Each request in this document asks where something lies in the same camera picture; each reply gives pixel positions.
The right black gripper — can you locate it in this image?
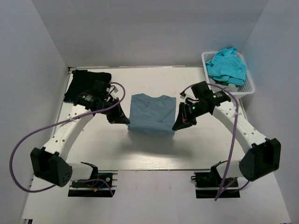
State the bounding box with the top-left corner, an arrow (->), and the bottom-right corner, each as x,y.
173,102 -> 208,131

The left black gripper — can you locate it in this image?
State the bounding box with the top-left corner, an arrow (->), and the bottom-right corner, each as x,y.
98,97 -> 130,124

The grey-blue t-shirt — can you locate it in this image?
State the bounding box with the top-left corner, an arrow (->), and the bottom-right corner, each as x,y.
127,93 -> 176,135

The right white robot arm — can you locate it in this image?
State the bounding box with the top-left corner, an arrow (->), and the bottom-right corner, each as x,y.
172,81 -> 281,186

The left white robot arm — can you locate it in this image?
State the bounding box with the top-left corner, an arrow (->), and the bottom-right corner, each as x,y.
30,80 -> 130,187

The folded black t-shirt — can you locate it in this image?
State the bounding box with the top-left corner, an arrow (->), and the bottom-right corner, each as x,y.
64,70 -> 112,103

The green item in basket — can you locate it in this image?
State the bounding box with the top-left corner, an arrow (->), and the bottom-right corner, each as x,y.
215,81 -> 229,86

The grey t-shirt in basket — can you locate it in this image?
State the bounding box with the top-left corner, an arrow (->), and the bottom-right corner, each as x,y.
209,79 -> 239,92

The turquoise t-shirt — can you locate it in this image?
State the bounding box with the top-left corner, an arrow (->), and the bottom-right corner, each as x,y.
205,47 -> 247,86

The white plastic laundry basket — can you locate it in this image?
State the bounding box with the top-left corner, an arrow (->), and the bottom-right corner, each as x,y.
201,51 -> 255,98

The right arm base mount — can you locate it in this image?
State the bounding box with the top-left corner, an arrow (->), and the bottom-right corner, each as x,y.
191,172 -> 240,199

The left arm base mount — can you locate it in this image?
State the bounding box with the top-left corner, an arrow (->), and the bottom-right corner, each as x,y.
68,171 -> 118,198

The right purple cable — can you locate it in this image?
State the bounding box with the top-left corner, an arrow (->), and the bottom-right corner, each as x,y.
179,84 -> 251,201

